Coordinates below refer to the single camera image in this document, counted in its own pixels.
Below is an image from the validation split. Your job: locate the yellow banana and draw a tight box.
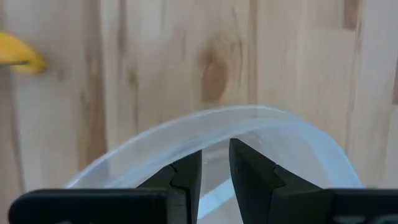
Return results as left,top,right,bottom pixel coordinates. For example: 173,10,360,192
0,30,47,75

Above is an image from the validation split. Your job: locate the clear plastic tupperware container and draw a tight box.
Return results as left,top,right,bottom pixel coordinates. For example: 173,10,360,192
65,105,364,224

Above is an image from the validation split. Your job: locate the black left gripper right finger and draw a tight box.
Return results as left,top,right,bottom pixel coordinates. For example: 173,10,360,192
229,138,398,224

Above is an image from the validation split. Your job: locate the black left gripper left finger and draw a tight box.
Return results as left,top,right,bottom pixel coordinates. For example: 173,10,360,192
8,150,203,224

